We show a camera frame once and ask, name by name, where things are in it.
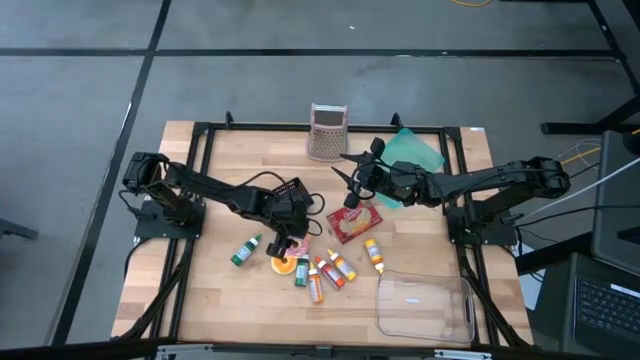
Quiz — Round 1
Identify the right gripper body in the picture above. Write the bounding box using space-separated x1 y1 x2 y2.
357 158 426 207

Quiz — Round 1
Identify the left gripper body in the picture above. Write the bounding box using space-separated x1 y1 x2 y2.
269 197 312 241

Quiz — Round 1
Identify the red cracker package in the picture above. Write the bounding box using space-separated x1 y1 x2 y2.
325 200 384 238

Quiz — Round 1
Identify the orange toy donut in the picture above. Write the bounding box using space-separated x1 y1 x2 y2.
270 253 298 277

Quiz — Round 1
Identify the red icing bottle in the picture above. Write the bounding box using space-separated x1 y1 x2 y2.
314 255 347 291

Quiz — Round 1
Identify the yellow icing bottle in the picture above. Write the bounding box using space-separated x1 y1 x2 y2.
326 248 359 282
363 238 386 275

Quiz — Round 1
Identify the clear plastic bin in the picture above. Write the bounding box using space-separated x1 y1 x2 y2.
374 269 476 345

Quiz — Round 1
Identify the black plastic basket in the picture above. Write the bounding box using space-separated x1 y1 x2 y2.
272 176 316 206

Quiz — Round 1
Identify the teal plastic bin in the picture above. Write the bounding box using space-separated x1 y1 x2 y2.
374 127 446 210

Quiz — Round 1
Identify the metal box grater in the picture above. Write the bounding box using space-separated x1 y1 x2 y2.
305 102 350 163

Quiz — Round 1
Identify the black laptop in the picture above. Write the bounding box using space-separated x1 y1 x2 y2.
532 252 640 360

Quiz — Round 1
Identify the dark furniture foot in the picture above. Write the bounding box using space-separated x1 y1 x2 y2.
0 217 40 241

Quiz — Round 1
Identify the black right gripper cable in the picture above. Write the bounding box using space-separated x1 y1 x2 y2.
348 158 382 202

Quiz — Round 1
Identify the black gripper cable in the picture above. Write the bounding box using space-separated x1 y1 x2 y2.
348 158 382 202
234 171 327 237

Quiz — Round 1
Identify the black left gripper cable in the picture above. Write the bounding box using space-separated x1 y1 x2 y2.
234 171 327 237

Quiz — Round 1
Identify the black aluminium table frame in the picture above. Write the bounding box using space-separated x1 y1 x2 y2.
112 110 534 351

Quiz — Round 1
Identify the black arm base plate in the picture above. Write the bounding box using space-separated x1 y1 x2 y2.
134 199 206 240
447 207 519 246

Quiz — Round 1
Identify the silver aluminium rail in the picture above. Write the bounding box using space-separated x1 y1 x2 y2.
154 343 494 360

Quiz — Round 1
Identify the black floor cable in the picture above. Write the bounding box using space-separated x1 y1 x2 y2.
514 202 640 229

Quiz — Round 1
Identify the white cable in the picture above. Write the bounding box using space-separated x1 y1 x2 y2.
519 157 640 221

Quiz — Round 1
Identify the yellow extension cable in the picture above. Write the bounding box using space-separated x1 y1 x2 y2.
559 128 640 166

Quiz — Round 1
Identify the black desk frame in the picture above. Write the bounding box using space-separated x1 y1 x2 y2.
539 0 640 136

